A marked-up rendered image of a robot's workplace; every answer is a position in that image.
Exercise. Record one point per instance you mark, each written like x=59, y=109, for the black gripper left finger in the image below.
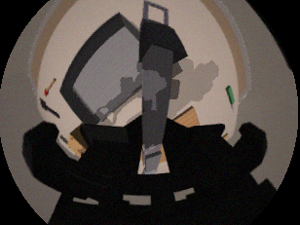
x=127, y=138

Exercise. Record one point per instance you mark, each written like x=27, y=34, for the black spatula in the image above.
x=46, y=107

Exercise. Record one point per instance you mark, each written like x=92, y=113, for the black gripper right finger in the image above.
x=178, y=140

